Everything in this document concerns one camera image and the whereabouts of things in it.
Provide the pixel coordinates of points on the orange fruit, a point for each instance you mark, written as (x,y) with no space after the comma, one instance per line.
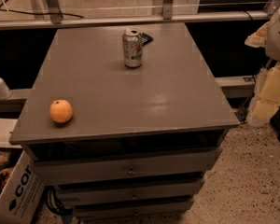
(60,111)

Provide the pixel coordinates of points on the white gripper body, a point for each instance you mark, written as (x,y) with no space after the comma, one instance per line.
(278,36)

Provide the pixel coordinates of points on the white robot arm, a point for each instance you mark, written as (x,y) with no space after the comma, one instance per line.
(272,47)

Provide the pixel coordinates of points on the metal frame rail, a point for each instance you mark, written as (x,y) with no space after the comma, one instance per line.
(134,21)

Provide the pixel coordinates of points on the silver 7up soda can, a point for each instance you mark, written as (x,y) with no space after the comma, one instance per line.
(132,47)

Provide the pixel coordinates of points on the grey drawer cabinet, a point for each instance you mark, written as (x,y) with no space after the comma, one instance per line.
(140,139)

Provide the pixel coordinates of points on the white cardboard box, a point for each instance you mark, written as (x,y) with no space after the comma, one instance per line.
(20,188)

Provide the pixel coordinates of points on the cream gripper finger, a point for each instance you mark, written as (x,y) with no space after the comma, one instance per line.
(258,39)

